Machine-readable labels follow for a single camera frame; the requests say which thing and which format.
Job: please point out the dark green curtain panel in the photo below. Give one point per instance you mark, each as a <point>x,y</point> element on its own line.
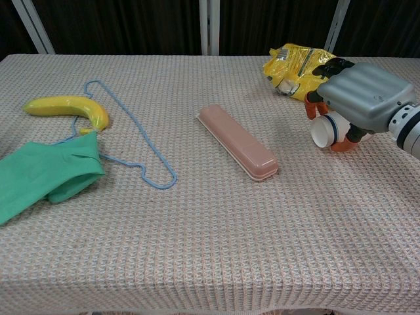
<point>13,26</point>
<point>384,26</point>
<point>272,23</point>
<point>124,26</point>

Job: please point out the light blue clothes hanger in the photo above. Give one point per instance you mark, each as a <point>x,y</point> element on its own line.
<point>138,126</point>

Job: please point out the white metal frame post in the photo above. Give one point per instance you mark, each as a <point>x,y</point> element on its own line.
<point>34,26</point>
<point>209,26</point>
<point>336,26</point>

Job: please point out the green cloth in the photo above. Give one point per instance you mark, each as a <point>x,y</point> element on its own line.
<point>42,170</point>

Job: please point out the beige woven tablecloth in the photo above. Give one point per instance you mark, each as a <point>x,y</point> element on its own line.
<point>210,236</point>

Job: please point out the yellow banana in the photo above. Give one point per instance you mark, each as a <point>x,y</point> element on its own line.
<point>65,105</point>

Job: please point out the white paper cup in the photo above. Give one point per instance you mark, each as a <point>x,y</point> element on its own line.
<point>323,131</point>

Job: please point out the pink oblong plastic case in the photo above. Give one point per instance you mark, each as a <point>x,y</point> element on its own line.
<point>238,141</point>

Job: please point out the yellow snack bag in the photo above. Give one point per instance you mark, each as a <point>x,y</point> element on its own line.
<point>295,65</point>

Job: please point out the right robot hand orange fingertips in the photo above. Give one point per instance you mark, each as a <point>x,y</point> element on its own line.
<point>361,88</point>

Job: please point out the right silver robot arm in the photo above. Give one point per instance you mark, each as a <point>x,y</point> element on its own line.
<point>408,128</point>

